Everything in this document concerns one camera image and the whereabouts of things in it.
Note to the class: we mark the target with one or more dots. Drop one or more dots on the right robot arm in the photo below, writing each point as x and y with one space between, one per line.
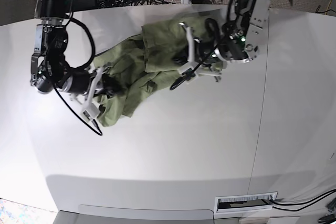
49 68

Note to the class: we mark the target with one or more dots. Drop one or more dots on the white cable grommet tray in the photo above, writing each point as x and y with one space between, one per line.
244 203

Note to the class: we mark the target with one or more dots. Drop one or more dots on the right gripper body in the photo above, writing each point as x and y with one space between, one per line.
83 85

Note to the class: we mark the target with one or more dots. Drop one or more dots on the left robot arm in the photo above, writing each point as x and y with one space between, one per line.
236 41

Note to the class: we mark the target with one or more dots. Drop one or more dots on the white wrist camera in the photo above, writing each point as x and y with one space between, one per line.
187 72
89 112

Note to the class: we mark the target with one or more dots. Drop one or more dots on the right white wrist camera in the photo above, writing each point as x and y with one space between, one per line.
187 72

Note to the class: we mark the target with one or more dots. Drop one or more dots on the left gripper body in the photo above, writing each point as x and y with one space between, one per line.
195 53

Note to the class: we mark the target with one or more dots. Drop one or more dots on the green T-shirt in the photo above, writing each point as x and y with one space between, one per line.
146 63

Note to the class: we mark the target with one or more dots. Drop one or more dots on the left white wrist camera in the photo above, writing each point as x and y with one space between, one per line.
89 112

